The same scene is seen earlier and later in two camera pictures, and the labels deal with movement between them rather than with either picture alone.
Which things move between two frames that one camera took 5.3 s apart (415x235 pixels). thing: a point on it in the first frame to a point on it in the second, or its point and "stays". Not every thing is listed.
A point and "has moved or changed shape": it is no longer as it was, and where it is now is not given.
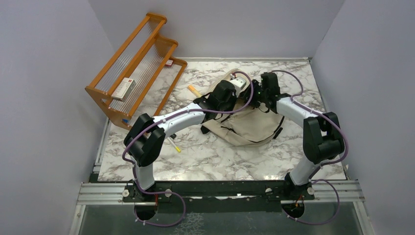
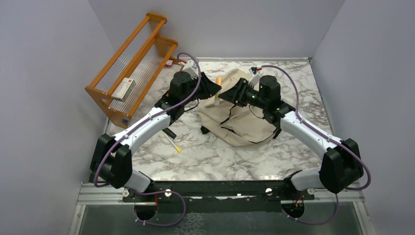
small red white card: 169,62 stays
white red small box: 124,89 stays
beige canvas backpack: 251,125 stays
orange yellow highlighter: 197,93 has moved or changed shape
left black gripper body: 230,105 to 194,87
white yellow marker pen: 176,147 stays
